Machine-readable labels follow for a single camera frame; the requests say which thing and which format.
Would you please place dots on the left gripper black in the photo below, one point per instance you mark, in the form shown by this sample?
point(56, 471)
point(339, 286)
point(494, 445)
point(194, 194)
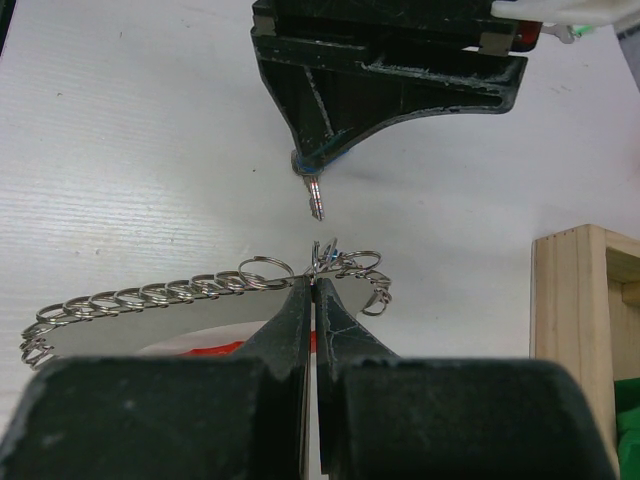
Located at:
point(333, 96)

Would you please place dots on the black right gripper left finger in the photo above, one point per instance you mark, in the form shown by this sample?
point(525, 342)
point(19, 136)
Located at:
point(244, 415)

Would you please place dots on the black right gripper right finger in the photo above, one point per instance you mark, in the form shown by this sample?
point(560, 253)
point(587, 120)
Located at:
point(382, 416)

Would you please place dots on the key with blue tag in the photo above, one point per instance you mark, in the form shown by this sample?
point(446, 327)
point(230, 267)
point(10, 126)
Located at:
point(310, 175)

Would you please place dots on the key with green tag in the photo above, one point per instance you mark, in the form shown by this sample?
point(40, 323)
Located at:
point(567, 34)

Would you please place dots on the wooden clothes rack tray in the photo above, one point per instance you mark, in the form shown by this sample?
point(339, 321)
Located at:
point(585, 312)

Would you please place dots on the green hanging garment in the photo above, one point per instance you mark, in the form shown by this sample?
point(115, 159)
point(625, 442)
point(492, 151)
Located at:
point(628, 427)

